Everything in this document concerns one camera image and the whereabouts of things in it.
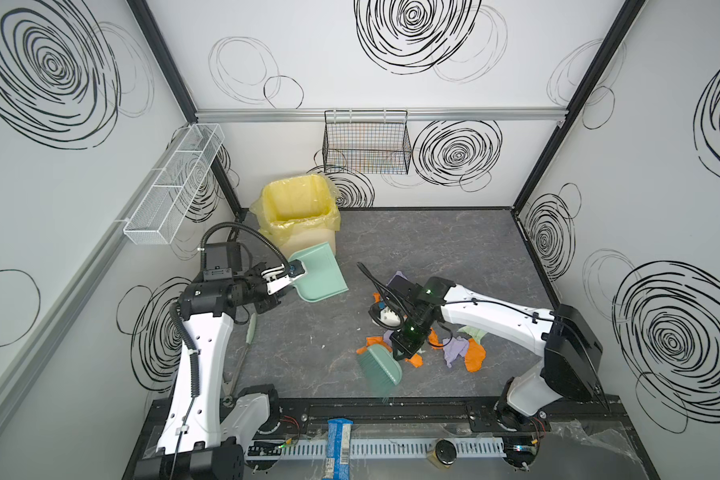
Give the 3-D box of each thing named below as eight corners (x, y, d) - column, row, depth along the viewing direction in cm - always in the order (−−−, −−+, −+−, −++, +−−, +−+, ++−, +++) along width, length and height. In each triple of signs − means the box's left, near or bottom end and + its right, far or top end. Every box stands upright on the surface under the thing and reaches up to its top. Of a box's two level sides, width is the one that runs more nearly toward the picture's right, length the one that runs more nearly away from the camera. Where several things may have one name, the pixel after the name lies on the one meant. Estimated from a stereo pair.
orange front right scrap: (462, 367, 84) (464, 365, 82) (468, 340, 89) (470, 337, 87) (480, 375, 82) (482, 373, 81) (485, 347, 87) (487, 344, 86)
